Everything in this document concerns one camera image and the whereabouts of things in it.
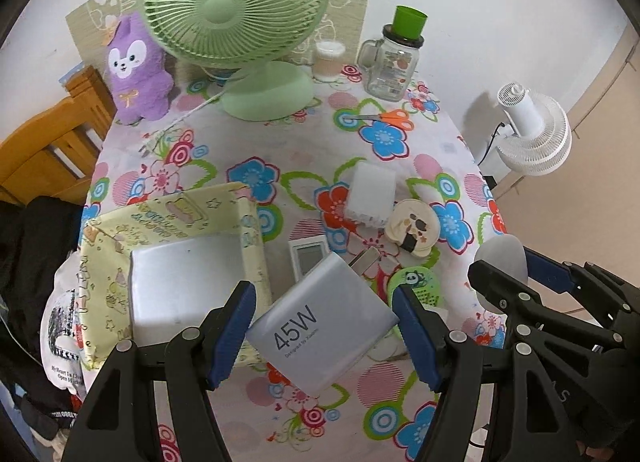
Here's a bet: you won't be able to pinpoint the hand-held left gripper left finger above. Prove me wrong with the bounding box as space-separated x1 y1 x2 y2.
60 280 258 462

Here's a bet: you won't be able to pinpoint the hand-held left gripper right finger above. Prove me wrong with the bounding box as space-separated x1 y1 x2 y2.
391 284 571 462

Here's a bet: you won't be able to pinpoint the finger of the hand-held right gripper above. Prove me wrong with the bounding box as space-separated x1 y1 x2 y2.
467 261 617 349
524 247 640 324

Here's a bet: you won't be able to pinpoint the white round object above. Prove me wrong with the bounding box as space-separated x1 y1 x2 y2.
474 237 528 313

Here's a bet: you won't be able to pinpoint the grey-white power charger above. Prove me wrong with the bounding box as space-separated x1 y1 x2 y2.
245 248 401 390

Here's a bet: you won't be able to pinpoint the beige round hedgehog mirror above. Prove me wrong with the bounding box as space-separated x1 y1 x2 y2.
384 198 442 258

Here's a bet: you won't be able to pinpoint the small white screen device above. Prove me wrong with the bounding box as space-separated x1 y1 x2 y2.
289 238 331 278

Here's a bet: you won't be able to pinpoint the yellow fabric storage box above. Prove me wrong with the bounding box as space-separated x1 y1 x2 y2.
80 182 273 373

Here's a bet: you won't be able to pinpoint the green panda comb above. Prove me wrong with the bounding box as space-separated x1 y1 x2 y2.
387 266 443 313

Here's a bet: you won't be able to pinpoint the white clip fan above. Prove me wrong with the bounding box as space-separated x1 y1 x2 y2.
495 83 572 177

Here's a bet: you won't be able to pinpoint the white plug adapter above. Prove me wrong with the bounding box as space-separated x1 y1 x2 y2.
345 162 396 228

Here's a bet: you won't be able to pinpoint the white printed bag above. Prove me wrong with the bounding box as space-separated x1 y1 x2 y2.
40 247 101 398

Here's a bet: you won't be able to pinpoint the floral tablecloth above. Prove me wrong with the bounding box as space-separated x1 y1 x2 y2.
82 62 508 462

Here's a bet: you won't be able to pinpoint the black clothing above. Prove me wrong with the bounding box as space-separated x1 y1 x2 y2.
0 197 86 443

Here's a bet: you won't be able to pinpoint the glass jar mug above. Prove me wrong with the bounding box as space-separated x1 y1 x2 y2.
357 24 426 102

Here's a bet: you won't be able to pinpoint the purple plush toy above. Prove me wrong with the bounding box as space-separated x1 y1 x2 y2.
104 12 173 125

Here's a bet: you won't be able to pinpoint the wooden chair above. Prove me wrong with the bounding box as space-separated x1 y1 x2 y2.
0 66 118 205

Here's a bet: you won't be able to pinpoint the green plastic cup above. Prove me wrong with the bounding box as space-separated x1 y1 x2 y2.
391 5 429 39

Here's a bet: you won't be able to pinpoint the cotton swab container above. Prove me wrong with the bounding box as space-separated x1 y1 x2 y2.
313 40 346 83

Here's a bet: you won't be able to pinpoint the green desk fan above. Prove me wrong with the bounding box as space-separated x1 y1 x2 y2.
144 0 332 122

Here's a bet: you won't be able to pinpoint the black fan cable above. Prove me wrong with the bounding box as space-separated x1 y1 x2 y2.
475 122 506 165

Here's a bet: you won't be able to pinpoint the orange handled scissors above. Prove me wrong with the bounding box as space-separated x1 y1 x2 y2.
357 109 416 132

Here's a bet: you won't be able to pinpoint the white fan power cable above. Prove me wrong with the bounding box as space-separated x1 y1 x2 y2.
137 67 246 158

